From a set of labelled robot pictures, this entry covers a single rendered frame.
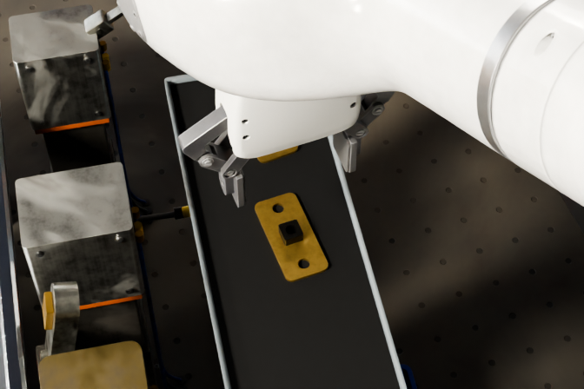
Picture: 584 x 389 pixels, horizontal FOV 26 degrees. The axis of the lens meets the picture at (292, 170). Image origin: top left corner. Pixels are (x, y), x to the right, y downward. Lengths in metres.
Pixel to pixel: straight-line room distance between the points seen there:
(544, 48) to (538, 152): 0.05
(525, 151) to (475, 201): 1.11
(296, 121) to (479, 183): 0.81
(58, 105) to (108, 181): 0.25
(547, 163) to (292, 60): 0.18
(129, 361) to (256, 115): 0.32
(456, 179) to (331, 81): 1.02
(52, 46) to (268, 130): 0.50
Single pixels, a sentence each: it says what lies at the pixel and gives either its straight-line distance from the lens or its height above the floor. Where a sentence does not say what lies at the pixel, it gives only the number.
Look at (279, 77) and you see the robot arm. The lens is 0.69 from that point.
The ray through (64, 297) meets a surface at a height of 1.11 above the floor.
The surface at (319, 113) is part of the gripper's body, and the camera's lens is 0.91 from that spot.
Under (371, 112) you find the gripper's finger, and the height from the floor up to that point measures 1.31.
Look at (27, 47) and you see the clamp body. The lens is 1.37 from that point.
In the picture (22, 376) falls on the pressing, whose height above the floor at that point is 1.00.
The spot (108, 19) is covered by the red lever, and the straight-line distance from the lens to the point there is 1.36.
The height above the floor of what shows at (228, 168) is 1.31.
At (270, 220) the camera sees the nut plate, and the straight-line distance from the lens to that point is 1.08.
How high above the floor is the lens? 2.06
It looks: 54 degrees down
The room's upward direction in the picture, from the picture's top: straight up
